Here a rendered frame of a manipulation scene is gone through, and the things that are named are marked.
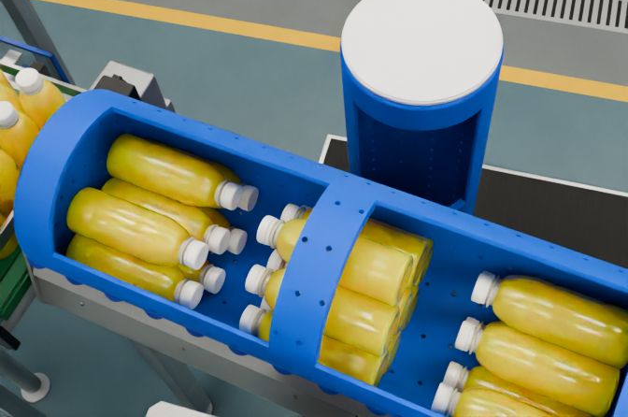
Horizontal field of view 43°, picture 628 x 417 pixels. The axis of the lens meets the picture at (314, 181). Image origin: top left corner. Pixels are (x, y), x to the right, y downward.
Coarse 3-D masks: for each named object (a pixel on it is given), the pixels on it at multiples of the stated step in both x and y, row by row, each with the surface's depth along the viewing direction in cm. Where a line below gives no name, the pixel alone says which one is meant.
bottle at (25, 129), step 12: (24, 120) 133; (0, 132) 131; (12, 132) 131; (24, 132) 132; (36, 132) 135; (0, 144) 133; (12, 144) 132; (24, 144) 133; (12, 156) 135; (24, 156) 135
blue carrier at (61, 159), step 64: (64, 128) 111; (128, 128) 131; (192, 128) 112; (64, 192) 120; (320, 192) 122; (384, 192) 106; (64, 256) 112; (256, 256) 129; (320, 256) 98; (448, 256) 119; (512, 256) 113; (576, 256) 99; (192, 320) 107; (320, 320) 98; (448, 320) 120; (320, 384) 106; (384, 384) 114
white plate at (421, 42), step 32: (384, 0) 144; (416, 0) 143; (448, 0) 143; (480, 0) 142; (352, 32) 141; (384, 32) 140; (416, 32) 140; (448, 32) 139; (480, 32) 139; (352, 64) 137; (384, 64) 137; (416, 64) 136; (448, 64) 136; (480, 64) 135; (384, 96) 134; (416, 96) 133; (448, 96) 132
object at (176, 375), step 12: (144, 348) 164; (156, 360) 169; (168, 360) 174; (156, 372) 182; (168, 372) 176; (180, 372) 183; (168, 384) 188; (180, 384) 186; (192, 384) 193; (180, 396) 196; (192, 396) 196; (204, 396) 204; (192, 408) 203; (204, 408) 207
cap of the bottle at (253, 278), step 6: (252, 270) 109; (258, 270) 109; (264, 270) 109; (252, 276) 108; (258, 276) 108; (246, 282) 109; (252, 282) 108; (258, 282) 108; (246, 288) 109; (252, 288) 108
